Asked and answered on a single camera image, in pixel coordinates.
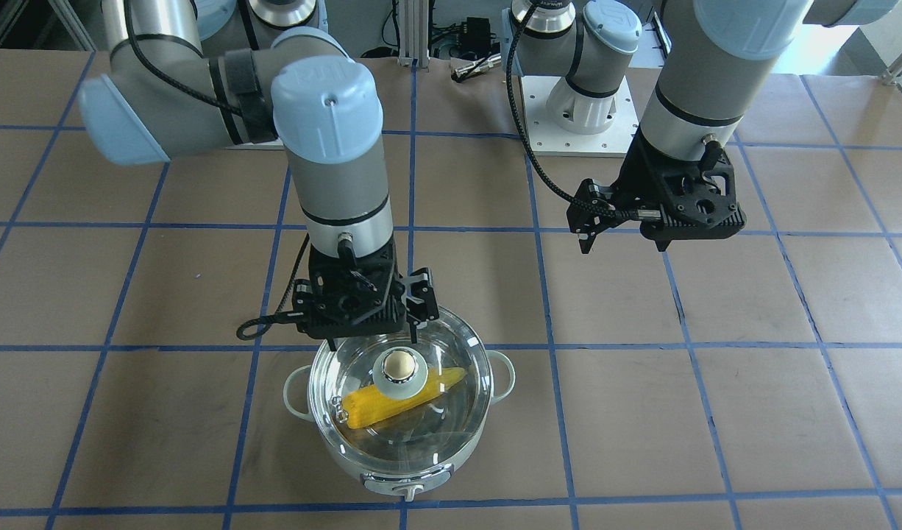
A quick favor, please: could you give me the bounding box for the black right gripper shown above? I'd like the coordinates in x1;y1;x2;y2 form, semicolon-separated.
295;246;423;353

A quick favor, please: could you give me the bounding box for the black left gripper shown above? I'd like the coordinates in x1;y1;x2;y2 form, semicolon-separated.
611;132;747;252

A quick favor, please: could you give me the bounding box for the yellow corn cob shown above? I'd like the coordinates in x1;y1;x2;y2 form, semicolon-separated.
341;366;468;431

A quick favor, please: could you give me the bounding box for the glass pot lid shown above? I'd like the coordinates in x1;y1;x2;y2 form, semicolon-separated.
308;305;492;466

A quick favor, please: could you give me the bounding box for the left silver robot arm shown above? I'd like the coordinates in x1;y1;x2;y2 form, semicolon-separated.
503;1;895;254

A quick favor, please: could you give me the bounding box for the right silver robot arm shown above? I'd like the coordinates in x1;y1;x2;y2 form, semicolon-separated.
78;1;440;345

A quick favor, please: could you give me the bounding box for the silver connector plug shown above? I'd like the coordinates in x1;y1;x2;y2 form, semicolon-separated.
451;53;501;83

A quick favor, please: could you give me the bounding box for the black docking box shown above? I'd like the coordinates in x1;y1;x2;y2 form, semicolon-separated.
458;17;492;57

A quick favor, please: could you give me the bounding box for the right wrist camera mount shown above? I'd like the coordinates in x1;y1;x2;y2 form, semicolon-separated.
399;267;440;328

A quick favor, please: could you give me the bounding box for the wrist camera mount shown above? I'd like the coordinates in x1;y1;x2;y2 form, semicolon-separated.
399;267;440;328
567;178;624;255

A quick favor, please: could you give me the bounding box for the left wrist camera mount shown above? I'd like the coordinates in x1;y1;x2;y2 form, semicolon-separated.
567;178;624;255

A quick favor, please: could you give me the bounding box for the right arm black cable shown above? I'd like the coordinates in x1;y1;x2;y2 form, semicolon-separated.
124;0;312;341

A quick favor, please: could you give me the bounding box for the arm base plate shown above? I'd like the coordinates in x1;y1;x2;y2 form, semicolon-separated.
521;75;637;158

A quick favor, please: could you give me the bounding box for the aluminium frame post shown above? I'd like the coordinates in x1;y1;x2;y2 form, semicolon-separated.
397;0;431;69

